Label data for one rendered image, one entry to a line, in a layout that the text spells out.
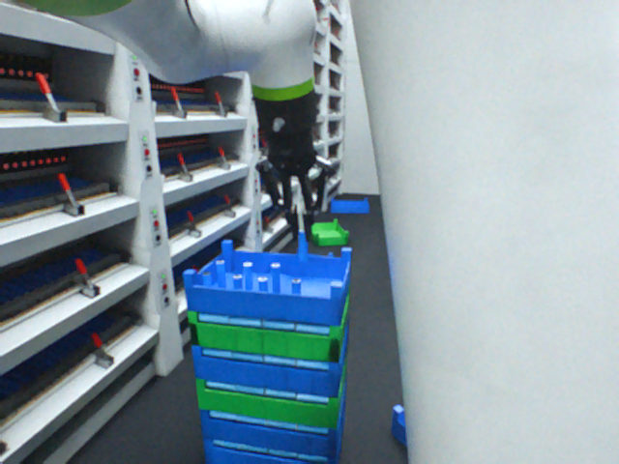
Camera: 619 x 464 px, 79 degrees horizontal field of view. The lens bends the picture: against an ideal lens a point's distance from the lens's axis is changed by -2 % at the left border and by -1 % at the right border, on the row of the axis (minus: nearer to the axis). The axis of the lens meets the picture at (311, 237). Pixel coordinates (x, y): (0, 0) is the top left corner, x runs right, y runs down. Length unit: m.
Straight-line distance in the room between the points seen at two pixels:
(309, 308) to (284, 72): 0.40
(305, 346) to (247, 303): 0.14
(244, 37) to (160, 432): 0.94
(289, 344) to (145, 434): 0.53
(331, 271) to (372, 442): 0.44
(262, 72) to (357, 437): 0.86
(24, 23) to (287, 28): 0.54
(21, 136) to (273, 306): 0.55
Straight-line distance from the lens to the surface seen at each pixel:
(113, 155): 1.10
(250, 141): 1.67
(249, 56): 0.53
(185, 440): 1.10
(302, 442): 0.90
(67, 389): 1.07
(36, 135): 0.89
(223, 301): 0.74
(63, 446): 1.13
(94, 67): 1.12
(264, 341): 0.76
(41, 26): 0.94
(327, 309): 0.69
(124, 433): 1.17
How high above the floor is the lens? 0.77
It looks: 18 degrees down
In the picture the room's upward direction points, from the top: straight up
